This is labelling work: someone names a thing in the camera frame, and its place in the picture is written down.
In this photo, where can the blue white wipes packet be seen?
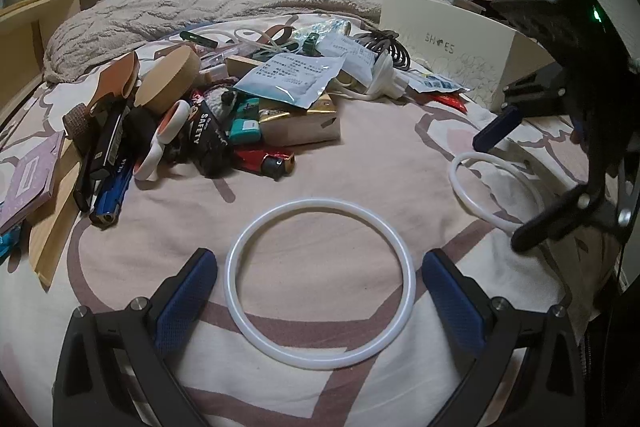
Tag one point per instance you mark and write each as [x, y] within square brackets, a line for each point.
[435, 82]

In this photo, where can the grey crochet toy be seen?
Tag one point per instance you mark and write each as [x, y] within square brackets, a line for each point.
[220, 99]

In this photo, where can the gold box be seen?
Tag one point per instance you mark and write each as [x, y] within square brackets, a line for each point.
[300, 124]

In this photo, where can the black printed packet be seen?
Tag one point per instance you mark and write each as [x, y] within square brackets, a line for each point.
[207, 137]

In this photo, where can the white shoe box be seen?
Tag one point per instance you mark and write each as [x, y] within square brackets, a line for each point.
[450, 57]

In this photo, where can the blue snack packet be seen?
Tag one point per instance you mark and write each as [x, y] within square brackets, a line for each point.
[7, 242]

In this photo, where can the orange white tape roll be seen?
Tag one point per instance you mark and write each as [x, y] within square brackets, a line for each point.
[147, 159]
[170, 122]

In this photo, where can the black pen case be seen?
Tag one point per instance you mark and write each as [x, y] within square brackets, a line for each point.
[102, 142]

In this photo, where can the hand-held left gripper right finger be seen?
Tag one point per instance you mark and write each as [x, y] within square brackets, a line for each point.
[457, 307]

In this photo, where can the beige fluffy blanket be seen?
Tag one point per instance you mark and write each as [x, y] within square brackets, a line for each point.
[150, 2]

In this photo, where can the white medicine packet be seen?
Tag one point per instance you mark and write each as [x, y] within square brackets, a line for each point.
[285, 79]

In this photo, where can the teal lighter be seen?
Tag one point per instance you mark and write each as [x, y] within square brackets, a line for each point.
[244, 132]

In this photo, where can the brown patterned tape roll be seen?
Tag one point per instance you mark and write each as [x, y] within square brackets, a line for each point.
[76, 122]

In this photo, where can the floral pouch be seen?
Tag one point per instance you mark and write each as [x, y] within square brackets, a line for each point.
[320, 29]

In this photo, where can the red lighter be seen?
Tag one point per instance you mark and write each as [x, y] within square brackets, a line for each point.
[260, 159]

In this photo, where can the pink notebook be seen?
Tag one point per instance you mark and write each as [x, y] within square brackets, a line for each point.
[27, 179]

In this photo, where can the wooden stick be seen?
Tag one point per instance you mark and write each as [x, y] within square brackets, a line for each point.
[55, 232]

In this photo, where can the white charger plug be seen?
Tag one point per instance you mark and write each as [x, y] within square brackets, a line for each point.
[385, 77]

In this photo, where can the white printed sachet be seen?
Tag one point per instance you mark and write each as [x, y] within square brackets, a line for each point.
[350, 54]

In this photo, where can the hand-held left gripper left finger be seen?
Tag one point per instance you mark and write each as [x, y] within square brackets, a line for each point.
[185, 302]

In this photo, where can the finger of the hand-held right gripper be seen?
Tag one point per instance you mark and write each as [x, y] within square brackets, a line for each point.
[495, 129]
[550, 219]

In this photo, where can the red packet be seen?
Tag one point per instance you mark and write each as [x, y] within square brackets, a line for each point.
[450, 101]

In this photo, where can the round cork lid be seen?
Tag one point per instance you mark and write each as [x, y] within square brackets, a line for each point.
[167, 79]

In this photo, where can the wooden shelf unit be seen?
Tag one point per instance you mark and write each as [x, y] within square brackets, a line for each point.
[30, 27]

